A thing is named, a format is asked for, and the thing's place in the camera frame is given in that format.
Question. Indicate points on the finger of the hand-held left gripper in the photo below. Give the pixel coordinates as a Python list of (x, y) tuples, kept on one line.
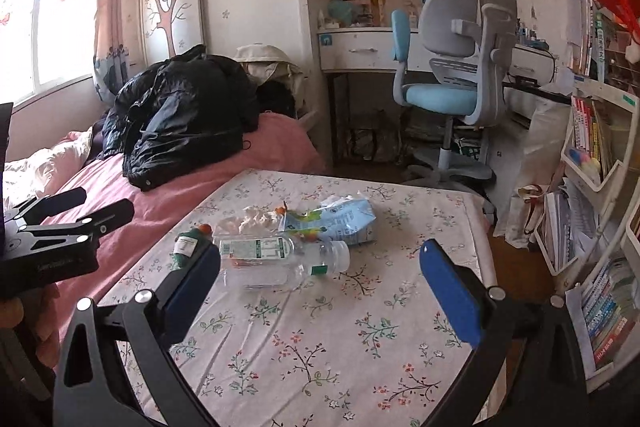
[(60, 199), (107, 214)]

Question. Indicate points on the black jacket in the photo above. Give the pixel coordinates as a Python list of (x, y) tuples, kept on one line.
[(180, 117)]

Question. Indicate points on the crumpled white tissue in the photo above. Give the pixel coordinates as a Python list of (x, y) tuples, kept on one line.
[(250, 219)]

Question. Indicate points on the clear plastic bottle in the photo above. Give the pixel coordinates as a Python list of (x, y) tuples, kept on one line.
[(270, 257)]

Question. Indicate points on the light blue desk ornament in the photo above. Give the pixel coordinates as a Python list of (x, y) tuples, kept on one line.
[(342, 11)]

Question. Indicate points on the small orange peel piece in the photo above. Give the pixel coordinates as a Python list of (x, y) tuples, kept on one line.
[(282, 208)]

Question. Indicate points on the white printer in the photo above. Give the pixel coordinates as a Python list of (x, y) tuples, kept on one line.
[(532, 67)]

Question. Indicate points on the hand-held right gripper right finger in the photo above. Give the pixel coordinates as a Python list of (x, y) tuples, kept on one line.
[(450, 297)]

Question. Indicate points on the pink bed blanket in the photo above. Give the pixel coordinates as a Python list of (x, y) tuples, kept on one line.
[(165, 202)]

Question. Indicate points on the floral tablecloth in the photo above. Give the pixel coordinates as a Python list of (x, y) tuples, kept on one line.
[(310, 347)]

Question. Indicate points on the white desk with drawer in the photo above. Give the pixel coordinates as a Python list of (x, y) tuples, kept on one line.
[(360, 49)]

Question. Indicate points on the red bag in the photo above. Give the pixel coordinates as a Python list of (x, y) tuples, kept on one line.
[(617, 4)]

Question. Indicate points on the grey and blue desk chair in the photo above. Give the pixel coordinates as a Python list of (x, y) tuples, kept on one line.
[(450, 37)]

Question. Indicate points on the light pink quilt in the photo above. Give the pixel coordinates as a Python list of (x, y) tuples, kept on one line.
[(45, 167)]

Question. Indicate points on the small green bottle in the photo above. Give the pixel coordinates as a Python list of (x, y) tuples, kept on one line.
[(186, 247)]

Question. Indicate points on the dark bag under desk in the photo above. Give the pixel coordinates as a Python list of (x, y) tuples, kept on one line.
[(372, 139)]

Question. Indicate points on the window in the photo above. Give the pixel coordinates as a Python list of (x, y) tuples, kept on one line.
[(55, 7)]

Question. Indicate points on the white bookshelf with books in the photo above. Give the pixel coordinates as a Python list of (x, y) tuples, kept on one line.
[(600, 167)]

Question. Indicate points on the dark cloth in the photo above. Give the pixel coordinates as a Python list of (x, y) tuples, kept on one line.
[(275, 99)]

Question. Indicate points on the beige cloth bag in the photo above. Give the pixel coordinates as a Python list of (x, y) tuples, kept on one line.
[(270, 62)]

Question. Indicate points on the blue milk carton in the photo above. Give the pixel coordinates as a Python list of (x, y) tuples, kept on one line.
[(345, 219)]

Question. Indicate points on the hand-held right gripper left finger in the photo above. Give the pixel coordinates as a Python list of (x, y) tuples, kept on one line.
[(192, 287)]

